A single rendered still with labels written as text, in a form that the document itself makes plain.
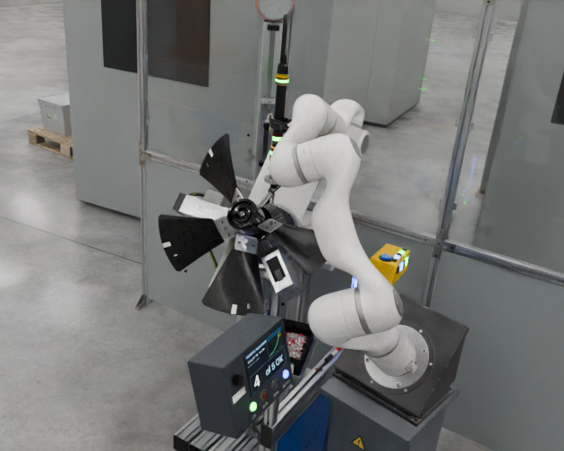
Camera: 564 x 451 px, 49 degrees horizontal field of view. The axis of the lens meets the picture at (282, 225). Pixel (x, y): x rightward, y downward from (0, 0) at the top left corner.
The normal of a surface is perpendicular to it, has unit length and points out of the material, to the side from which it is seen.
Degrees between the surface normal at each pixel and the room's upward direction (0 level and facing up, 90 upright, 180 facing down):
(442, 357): 44
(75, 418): 0
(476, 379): 90
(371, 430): 90
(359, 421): 90
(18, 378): 0
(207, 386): 90
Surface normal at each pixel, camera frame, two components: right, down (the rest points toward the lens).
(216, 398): -0.52, 0.33
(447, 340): -0.41, -0.47
